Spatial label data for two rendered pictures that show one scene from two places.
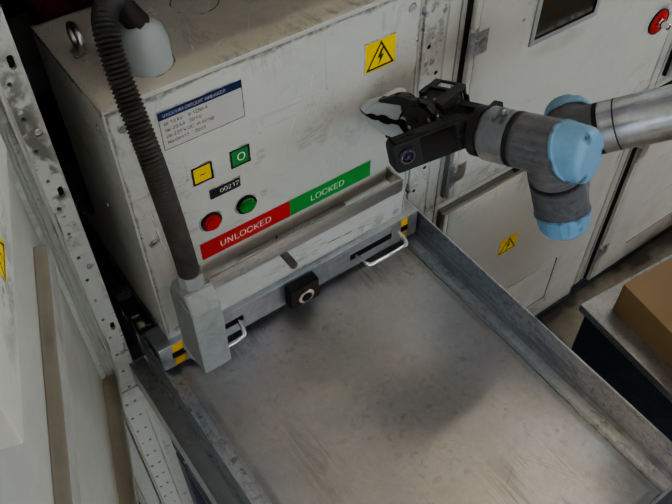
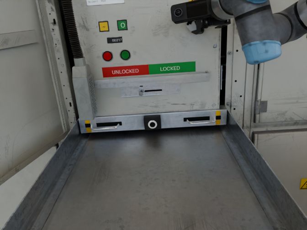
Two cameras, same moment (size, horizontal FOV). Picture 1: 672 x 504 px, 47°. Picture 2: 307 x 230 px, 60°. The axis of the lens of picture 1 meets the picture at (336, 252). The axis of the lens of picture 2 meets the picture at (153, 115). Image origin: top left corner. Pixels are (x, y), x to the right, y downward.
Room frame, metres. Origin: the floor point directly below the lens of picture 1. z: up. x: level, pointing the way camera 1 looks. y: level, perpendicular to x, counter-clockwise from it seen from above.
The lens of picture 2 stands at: (0.12, -0.48, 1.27)
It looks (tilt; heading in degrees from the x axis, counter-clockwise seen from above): 21 degrees down; 37
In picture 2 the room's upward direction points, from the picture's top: 4 degrees counter-clockwise
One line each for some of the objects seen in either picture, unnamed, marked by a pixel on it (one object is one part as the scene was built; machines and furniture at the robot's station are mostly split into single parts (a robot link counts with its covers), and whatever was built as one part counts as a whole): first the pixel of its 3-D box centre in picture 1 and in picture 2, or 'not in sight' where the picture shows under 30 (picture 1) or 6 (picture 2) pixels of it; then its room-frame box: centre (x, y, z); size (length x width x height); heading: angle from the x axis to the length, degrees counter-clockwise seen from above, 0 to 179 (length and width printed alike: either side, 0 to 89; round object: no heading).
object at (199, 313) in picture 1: (199, 317); (85, 91); (0.66, 0.20, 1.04); 0.08 x 0.05 x 0.17; 36
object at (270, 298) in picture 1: (290, 277); (152, 118); (0.86, 0.08, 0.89); 0.54 x 0.05 x 0.06; 126
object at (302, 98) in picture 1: (289, 180); (147, 50); (0.84, 0.07, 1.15); 0.48 x 0.01 x 0.48; 126
